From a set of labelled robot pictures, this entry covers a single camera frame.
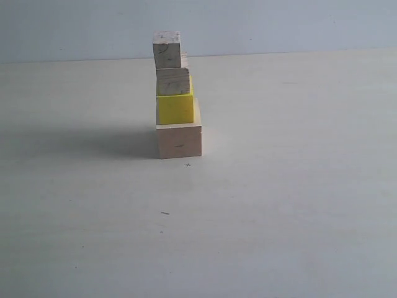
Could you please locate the large plain wooden cube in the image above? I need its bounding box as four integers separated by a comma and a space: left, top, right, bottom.
156, 97, 202, 159

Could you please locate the yellow cube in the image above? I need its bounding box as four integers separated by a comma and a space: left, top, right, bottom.
156, 75, 194, 125

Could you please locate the medium striped wooden cube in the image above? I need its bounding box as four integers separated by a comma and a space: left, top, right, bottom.
156, 52, 191, 96

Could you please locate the small wooden cube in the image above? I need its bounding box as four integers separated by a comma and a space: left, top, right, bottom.
153, 31, 182, 69

